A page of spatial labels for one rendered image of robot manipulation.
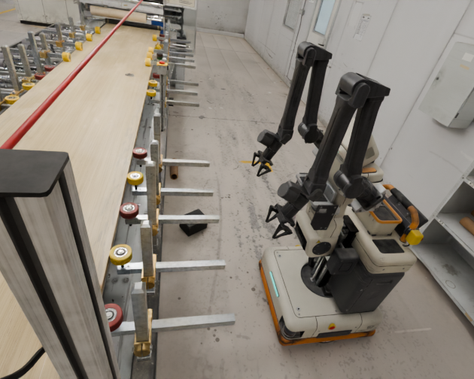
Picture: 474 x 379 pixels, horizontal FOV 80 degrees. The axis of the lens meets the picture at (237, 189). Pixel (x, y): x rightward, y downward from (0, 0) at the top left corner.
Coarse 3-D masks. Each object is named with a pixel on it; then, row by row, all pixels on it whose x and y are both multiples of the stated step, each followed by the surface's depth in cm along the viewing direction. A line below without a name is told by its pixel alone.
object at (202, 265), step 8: (128, 264) 113; (136, 264) 114; (160, 264) 116; (168, 264) 116; (176, 264) 117; (184, 264) 118; (192, 264) 118; (200, 264) 119; (208, 264) 120; (216, 264) 120; (224, 264) 121; (120, 272) 112; (128, 272) 113; (136, 272) 114
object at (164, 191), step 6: (132, 192) 149; (138, 192) 150; (144, 192) 151; (162, 192) 153; (168, 192) 154; (174, 192) 154; (180, 192) 155; (186, 192) 156; (192, 192) 156; (198, 192) 157; (204, 192) 158; (210, 192) 159
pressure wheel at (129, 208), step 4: (124, 204) 127; (128, 204) 128; (132, 204) 128; (120, 208) 125; (124, 208) 126; (128, 208) 125; (132, 208) 126; (136, 208) 126; (120, 212) 124; (124, 212) 123; (128, 212) 124; (132, 212) 124; (136, 212) 126; (124, 216) 124; (128, 216) 124; (132, 216) 125; (136, 216) 127
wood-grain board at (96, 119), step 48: (144, 48) 353; (96, 96) 216; (144, 96) 231; (0, 144) 149; (48, 144) 156; (96, 144) 163; (96, 192) 132; (96, 240) 110; (0, 288) 90; (0, 336) 79
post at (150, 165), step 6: (150, 162) 109; (150, 168) 109; (150, 174) 111; (150, 180) 112; (150, 186) 114; (150, 192) 116; (150, 198) 118; (150, 204) 120; (150, 210) 122; (150, 216) 124; (156, 240) 137
